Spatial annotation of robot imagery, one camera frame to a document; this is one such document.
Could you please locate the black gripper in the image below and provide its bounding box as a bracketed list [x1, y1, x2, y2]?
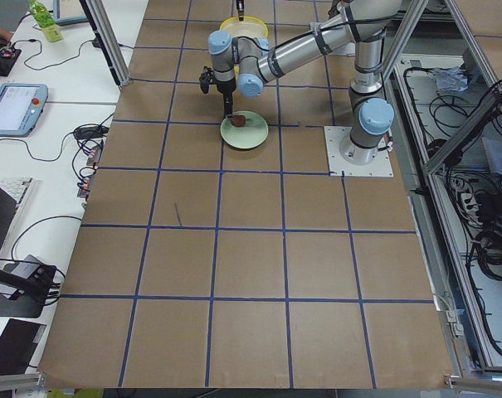
[216, 0, 245, 121]

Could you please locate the yellow steamer top layer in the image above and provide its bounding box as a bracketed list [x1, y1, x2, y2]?
[219, 17, 269, 38]

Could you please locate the brown steamed bun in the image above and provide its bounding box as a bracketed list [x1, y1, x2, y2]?
[229, 114, 246, 128]

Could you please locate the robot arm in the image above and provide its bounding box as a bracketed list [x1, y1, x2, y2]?
[199, 0, 401, 166]

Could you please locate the light green plate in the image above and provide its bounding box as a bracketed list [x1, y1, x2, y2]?
[220, 111, 269, 149]

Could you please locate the black power adapter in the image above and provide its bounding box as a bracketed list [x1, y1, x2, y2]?
[73, 125, 109, 140]

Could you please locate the green drink bottle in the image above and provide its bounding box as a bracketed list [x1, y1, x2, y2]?
[28, 0, 63, 42]

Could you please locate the left teach pendant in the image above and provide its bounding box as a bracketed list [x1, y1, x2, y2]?
[0, 83, 48, 138]

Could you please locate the white keyboard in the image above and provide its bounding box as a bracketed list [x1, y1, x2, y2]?
[0, 177, 36, 209]

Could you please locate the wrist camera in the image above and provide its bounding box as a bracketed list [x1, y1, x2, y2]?
[198, 66, 215, 94]

